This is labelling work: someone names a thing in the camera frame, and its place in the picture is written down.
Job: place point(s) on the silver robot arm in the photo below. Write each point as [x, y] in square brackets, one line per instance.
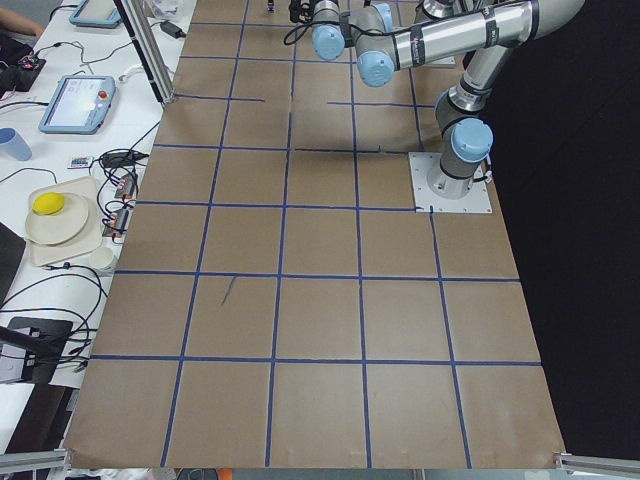
[483, 35]
[439, 9]

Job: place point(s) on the white paper cup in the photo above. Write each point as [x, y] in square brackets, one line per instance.
[103, 260]

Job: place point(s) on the beige tray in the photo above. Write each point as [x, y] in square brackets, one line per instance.
[87, 240]

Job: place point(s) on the black power adapter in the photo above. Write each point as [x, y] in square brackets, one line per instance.
[171, 29]

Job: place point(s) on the beige plate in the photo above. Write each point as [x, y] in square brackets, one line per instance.
[60, 227]

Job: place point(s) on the yellow lemon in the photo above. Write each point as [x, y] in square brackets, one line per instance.
[48, 203]

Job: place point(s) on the near teach pendant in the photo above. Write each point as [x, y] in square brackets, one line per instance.
[79, 105]

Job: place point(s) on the teach pendant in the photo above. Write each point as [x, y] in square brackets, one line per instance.
[79, 105]
[96, 14]

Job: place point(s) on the far teach pendant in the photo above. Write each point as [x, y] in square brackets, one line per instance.
[96, 14]

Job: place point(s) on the blue plastic cup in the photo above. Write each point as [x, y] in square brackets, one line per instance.
[14, 145]

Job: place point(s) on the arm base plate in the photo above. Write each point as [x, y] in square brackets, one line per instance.
[435, 192]

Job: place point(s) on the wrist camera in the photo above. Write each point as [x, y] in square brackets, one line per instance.
[300, 11]

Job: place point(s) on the aluminium frame post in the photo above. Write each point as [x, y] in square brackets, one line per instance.
[139, 30]

